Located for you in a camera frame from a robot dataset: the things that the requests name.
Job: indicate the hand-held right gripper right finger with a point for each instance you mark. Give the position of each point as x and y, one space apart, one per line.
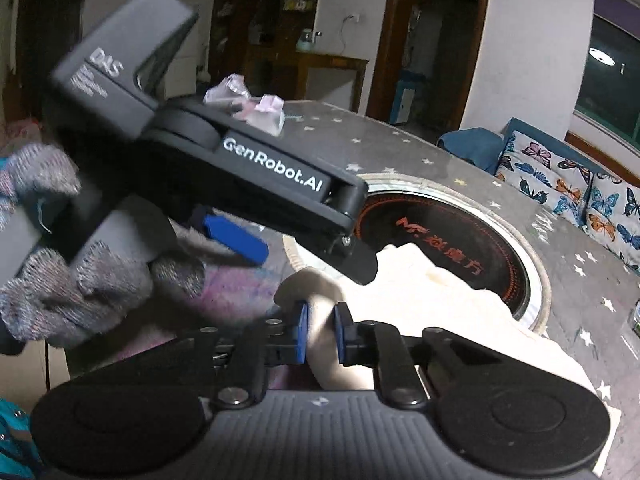
341 335

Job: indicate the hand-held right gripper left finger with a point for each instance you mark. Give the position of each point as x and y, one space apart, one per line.
301 332

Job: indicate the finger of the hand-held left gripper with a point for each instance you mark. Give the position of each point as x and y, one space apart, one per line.
235 237
360 265

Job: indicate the cream long-sleeved top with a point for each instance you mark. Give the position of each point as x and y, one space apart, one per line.
440 300

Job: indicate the person's left hand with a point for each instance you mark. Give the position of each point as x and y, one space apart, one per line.
75 300

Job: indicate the pink and white plastic bag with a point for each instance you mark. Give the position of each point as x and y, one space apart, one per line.
267 115

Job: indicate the clear crumpled plastic bag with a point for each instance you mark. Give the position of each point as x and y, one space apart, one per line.
230 87

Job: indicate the black round induction cooktop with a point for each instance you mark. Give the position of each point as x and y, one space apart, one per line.
450 230

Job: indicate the wooden side table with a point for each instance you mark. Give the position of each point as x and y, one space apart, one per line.
330 62

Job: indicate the mint green jar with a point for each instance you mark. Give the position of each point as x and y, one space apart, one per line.
304 41

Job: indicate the dark wooden shelf cabinet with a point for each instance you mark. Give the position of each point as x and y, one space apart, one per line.
270 20

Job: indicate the blue sofa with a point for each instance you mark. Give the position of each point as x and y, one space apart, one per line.
470 147

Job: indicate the blue framed white panel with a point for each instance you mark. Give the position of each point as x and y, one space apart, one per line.
406 100

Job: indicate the butterfly print pillow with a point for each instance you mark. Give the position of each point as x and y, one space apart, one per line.
615 215
545 175

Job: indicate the grey star-print tablecloth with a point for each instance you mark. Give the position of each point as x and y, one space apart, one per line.
575 270

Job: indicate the dark brown door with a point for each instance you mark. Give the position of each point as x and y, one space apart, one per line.
45 35

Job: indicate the teal patterned clothing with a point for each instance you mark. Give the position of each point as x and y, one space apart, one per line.
12 440

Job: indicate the dark window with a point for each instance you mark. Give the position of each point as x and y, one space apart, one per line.
615 85

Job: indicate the white wall socket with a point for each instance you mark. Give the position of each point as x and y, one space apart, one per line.
353 18

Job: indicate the brown wooden door frame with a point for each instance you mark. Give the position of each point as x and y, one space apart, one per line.
385 35

